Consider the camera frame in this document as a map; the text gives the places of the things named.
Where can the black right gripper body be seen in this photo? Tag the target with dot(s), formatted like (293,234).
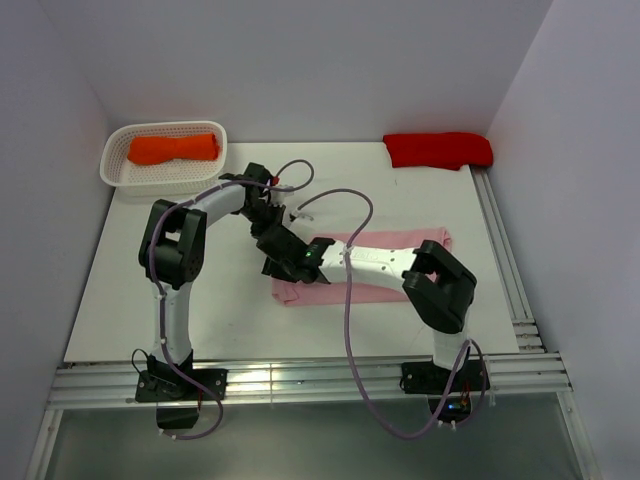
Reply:
(279,270)

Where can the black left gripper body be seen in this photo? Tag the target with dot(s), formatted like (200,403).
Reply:
(262,216)

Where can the pink t shirt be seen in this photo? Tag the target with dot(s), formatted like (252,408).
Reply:
(300,294)

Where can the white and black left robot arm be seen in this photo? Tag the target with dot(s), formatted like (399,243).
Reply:
(172,255)

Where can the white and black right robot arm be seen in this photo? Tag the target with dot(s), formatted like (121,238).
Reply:
(415,266)

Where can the white perforated plastic basket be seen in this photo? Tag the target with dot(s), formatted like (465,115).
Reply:
(178,175)

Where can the rolled orange t shirt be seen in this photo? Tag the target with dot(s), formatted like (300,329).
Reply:
(155,150)

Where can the folded red t shirt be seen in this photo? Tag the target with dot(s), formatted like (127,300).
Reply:
(448,150)

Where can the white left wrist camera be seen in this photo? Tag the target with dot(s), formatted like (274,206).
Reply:
(283,191)

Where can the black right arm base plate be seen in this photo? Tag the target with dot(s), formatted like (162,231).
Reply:
(427,378)

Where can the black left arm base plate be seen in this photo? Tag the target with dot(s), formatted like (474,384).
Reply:
(168,386)

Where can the aluminium right side rail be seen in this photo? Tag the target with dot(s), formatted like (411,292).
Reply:
(525,326)

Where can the aluminium front rail frame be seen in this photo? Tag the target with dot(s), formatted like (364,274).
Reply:
(111,386)

